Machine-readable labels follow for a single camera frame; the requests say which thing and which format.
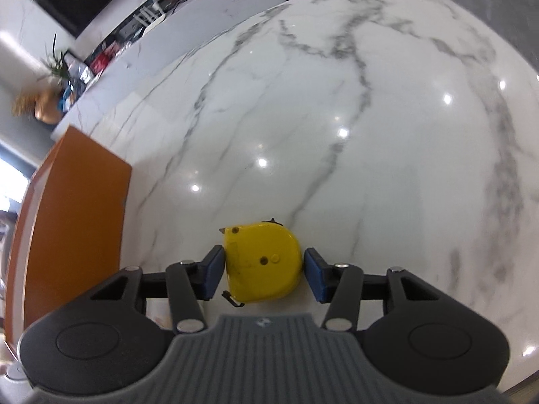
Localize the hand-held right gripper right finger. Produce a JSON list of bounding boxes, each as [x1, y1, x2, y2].
[[304, 247, 441, 331]]

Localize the gold vase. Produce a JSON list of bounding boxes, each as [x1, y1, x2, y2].
[[34, 88, 68, 125]]

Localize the red gift box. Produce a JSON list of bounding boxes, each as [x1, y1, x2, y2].
[[90, 44, 116, 72]]

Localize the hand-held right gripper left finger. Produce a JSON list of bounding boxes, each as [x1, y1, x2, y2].
[[88, 245, 226, 333]]

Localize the blue snack bag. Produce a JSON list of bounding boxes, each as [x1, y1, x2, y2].
[[59, 78, 85, 110]]

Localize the yellow tape measure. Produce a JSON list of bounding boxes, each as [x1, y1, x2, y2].
[[220, 218, 303, 307]]

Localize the green plant in glass vase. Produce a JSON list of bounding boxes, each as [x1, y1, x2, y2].
[[38, 34, 76, 89]]

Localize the white router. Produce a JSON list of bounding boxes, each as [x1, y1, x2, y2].
[[134, 2, 167, 30]]

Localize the dried flowers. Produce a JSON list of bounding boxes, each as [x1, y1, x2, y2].
[[12, 93, 38, 116]]

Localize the orange cardboard box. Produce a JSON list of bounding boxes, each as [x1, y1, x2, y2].
[[4, 125, 132, 346]]

